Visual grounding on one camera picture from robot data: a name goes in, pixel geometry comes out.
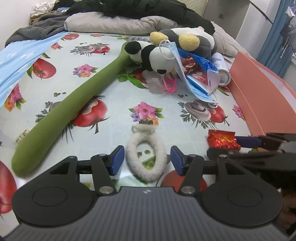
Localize red foil wrapper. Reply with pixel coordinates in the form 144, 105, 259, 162
207, 130, 241, 150

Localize white fluffy ring keychain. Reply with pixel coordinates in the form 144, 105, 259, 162
125, 123, 168, 183

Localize blue plastic snack bag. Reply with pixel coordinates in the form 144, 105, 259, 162
178, 48, 220, 96

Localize small panda plush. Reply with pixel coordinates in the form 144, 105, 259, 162
125, 41, 176, 75

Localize blue face mask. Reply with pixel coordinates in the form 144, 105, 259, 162
159, 40, 220, 103

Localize orange cardboard storage box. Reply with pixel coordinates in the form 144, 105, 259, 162
228, 52, 295, 136

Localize fruit print mat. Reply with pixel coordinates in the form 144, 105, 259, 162
1, 33, 250, 236

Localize white spray can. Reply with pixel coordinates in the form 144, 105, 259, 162
212, 52, 231, 86

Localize green massage hammer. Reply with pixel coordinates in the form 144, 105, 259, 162
10, 34, 153, 176

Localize blue curtain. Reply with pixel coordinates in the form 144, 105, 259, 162
256, 1, 295, 78

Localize grey duvet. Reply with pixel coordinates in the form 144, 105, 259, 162
64, 11, 249, 57

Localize grey white penguin plush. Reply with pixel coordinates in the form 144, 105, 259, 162
149, 26, 216, 60

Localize hanging clothes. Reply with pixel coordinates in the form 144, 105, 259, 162
280, 6, 295, 54

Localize grey wardrobe cabinet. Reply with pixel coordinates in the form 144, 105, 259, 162
203, 0, 271, 39

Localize light blue bed sheet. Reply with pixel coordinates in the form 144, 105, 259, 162
0, 31, 68, 106

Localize black puffer jacket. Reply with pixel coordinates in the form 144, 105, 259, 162
53, 0, 215, 35

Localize dark grey blanket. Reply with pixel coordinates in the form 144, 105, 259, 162
5, 13, 68, 47

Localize cardboard box nightstand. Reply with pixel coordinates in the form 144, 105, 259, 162
29, 14, 43, 26

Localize white crumpled cloth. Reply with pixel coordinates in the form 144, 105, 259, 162
30, 1, 56, 17

